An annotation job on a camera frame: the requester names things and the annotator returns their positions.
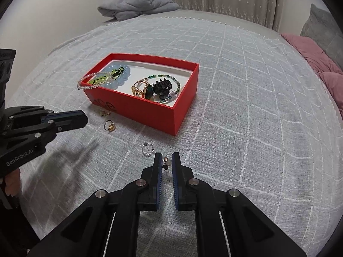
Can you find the black hair claw clip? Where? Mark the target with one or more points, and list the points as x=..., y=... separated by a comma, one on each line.
x=162, y=87

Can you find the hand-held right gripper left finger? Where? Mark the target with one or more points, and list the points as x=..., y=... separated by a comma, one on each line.
x=159, y=182

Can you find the grey folded blanket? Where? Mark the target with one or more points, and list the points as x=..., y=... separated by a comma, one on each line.
x=139, y=2

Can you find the beige charm earring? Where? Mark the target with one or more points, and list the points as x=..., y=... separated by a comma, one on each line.
x=168, y=162

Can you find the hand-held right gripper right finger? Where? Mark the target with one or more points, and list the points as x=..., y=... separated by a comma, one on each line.
x=175, y=182

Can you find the red cardboard box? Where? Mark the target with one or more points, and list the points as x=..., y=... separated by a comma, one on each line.
x=150, y=117

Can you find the small gold earring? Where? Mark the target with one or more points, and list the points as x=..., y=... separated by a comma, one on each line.
x=104, y=113

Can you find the person's left hand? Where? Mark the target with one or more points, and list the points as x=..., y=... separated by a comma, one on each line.
x=12, y=183

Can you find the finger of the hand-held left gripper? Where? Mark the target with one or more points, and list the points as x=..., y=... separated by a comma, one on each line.
x=72, y=125
x=67, y=114

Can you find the grey quilted pillow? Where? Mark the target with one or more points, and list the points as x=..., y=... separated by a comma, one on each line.
x=321, y=29

